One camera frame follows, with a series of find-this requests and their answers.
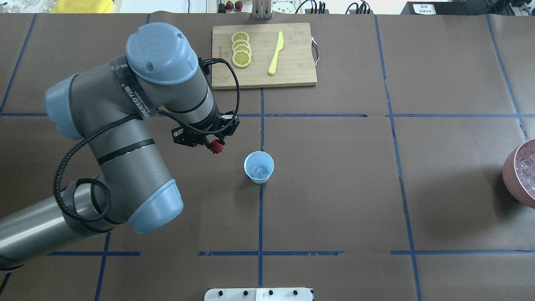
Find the lemon slice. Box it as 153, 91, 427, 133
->
232, 39, 251, 53
232, 44, 252, 56
231, 31, 250, 43
232, 54, 252, 69

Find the aluminium frame post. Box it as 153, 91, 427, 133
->
252, 0, 273, 20

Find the red strawberry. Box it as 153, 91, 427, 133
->
211, 139, 224, 154

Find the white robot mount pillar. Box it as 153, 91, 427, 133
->
204, 287, 315, 301

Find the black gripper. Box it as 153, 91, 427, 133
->
171, 112, 239, 150

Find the pink bowl of ice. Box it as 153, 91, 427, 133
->
502, 139, 535, 208

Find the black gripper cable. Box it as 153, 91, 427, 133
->
53, 58, 241, 234

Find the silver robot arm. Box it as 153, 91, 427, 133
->
1, 23, 239, 273

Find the yellow cloth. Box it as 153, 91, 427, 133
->
51, 0, 114, 14

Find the light blue plastic cup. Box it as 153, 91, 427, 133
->
243, 151, 275, 184

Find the yellow plastic knife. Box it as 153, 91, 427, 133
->
267, 31, 284, 76

